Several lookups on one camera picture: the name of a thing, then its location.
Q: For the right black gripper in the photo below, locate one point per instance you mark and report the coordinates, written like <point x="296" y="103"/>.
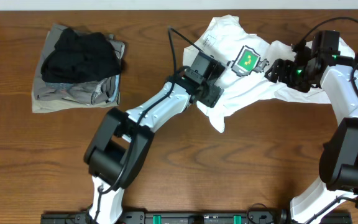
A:
<point x="286" y="66"/>

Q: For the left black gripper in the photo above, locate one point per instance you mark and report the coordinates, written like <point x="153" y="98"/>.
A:
<point x="217" y="93"/>

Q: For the white printed t-shirt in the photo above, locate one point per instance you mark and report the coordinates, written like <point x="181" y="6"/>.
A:
<point x="224" y="39"/>

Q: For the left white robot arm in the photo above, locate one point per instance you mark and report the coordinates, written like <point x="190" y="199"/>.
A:
<point x="118" y="149"/>

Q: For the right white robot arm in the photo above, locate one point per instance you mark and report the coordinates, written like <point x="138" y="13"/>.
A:
<point x="338" y="165"/>

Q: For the grey folded garment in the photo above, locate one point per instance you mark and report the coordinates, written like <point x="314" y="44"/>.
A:
<point x="88" y="93"/>

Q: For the black folded garment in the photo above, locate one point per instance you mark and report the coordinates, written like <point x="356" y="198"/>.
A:
<point x="80" y="58"/>

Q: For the beige folded garment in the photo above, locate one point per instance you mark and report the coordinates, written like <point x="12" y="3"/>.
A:
<point x="39" y="106"/>

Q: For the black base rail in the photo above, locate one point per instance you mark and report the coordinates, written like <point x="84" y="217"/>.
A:
<point x="169" y="218"/>

